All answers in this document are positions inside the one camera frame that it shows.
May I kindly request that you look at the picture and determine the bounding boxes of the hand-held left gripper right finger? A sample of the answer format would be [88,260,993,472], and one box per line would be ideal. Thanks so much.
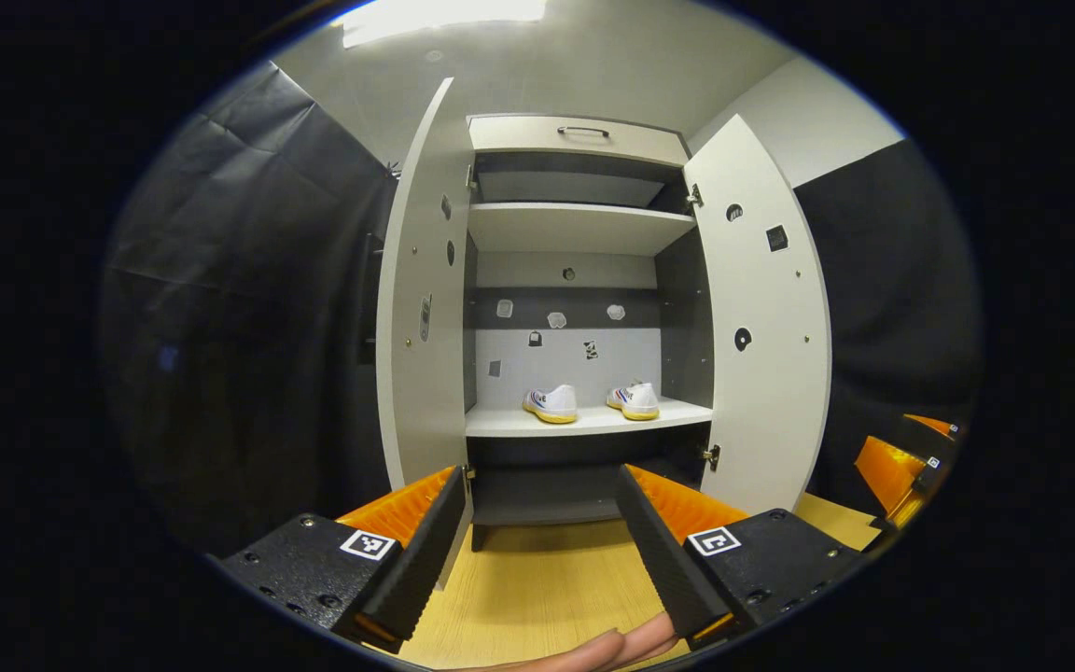
[614,465,865,652]

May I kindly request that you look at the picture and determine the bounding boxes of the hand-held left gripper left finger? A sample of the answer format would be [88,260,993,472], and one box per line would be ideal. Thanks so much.
[220,467,467,654]

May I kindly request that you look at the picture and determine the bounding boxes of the white cabinet door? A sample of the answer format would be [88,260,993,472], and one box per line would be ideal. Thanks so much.
[682,114,832,516]
[356,77,478,591]

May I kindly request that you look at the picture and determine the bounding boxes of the small white shoe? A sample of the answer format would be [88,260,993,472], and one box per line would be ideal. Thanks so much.
[606,381,661,421]
[523,385,579,425]

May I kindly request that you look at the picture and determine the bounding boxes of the white shoe cabinet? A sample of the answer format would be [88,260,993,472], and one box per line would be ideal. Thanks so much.
[463,114,716,552]

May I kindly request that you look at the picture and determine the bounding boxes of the white cabinet drawer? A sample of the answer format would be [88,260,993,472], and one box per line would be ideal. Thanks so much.
[468,115,691,167]

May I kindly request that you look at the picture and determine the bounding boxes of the ceiling light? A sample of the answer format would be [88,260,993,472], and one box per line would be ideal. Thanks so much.
[342,0,548,49]

